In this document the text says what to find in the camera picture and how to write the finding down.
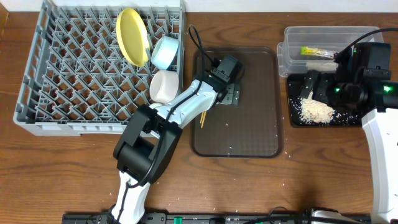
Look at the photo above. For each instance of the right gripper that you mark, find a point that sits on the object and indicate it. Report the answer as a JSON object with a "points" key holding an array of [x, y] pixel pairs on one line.
{"points": [[309, 81]]}

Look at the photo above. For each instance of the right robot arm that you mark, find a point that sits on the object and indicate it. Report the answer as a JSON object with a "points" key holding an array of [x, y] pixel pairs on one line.
{"points": [[380, 127]]}

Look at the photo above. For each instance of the pale green cup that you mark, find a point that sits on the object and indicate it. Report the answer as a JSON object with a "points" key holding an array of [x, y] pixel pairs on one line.
{"points": [[154, 105]]}

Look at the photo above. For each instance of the yellow plate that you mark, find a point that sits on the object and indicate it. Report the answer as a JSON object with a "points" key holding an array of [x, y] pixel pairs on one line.
{"points": [[131, 35]]}

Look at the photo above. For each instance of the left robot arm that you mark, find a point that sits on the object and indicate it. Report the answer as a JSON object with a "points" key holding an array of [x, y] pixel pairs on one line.
{"points": [[148, 142]]}

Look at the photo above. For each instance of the clear plastic bin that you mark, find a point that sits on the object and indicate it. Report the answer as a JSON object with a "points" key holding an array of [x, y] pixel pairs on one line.
{"points": [[334, 38]]}

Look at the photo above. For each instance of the light blue bowl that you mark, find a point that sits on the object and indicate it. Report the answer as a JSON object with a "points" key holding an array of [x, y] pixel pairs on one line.
{"points": [[165, 51]]}

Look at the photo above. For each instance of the dark brown serving tray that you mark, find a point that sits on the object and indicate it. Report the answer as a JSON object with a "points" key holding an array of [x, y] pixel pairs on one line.
{"points": [[253, 127]]}

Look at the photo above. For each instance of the grey dish rack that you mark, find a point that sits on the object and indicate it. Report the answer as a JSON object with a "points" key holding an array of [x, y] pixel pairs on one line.
{"points": [[76, 80]]}

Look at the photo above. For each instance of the rice pile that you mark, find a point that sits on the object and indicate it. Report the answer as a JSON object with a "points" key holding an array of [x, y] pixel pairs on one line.
{"points": [[312, 109]]}

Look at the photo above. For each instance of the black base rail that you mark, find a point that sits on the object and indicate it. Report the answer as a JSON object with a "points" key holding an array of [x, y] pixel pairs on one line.
{"points": [[160, 218]]}

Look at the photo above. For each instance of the green snack wrapper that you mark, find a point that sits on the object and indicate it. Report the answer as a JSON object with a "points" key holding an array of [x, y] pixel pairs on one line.
{"points": [[313, 51]]}

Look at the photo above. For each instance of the black plastic bin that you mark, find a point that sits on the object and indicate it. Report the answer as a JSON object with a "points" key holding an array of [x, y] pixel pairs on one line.
{"points": [[297, 120]]}

